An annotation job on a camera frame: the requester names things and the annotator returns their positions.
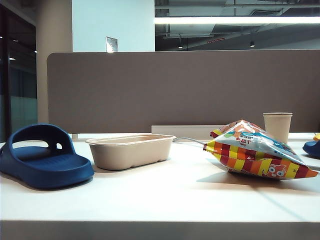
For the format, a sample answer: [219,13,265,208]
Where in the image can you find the metal wall plate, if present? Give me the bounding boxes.
[105,36,118,53]

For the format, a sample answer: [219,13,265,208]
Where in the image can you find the small blue slipper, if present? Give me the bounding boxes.
[302,140,320,159]

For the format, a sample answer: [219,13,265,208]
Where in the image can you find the large blue rubber slipper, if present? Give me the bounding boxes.
[0,122,95,190]

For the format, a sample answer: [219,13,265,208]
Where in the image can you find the beige pulp food box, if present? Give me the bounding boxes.
[85,133,177,171]

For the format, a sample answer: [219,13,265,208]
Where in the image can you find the beige paper cup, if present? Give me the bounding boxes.
[262,112,294,145]

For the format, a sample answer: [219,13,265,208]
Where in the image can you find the white cable tray rail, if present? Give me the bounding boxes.
[151,124,226,141]

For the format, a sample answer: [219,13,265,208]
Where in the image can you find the white ceiling light strip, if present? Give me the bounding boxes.
[154,16,320,25]

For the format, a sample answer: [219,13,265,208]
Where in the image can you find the grey desk partition panel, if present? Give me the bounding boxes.
[46,49,320,135]

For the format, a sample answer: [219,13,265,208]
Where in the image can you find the striped colourful chips bag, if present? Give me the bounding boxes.
[202,119,319,180]

